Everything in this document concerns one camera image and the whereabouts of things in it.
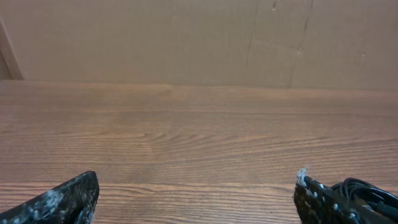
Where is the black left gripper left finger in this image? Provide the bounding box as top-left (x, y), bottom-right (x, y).
top-left (1, 170), bottom-right (100, 224)

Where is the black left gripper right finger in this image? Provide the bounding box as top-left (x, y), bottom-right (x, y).
top-left (294, 169), bottom-right (397, 224)

